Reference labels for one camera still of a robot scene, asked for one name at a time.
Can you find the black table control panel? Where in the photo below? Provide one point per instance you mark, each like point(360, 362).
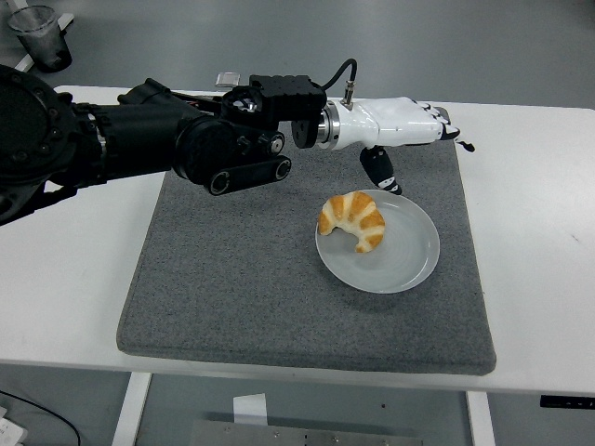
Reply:
point(567, 402)

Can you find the golden croissant bread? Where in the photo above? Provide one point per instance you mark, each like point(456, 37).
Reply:
point(360, 218)

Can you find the white power strip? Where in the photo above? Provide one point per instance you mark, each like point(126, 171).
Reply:
point(11, 432)

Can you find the white floor foot bar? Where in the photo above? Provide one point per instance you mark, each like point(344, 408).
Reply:
point(23, 62)

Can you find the small silver floor object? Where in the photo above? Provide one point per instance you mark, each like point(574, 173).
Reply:
point(228, 80)

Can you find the white table leg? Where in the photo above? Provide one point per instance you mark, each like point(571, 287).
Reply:
point(132, 409)
point(481, 418)

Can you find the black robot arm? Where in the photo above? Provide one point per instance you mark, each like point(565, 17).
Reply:
point(139, 139)

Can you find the white paper strip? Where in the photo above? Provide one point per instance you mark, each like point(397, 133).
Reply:
point(251, 409)

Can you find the pale grey round plate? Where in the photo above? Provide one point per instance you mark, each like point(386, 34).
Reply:
point(404, 260)

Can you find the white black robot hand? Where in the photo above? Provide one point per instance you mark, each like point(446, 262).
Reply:
point(390, 123)

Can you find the grey felt mat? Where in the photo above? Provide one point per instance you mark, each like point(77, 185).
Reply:
point(232, 288)

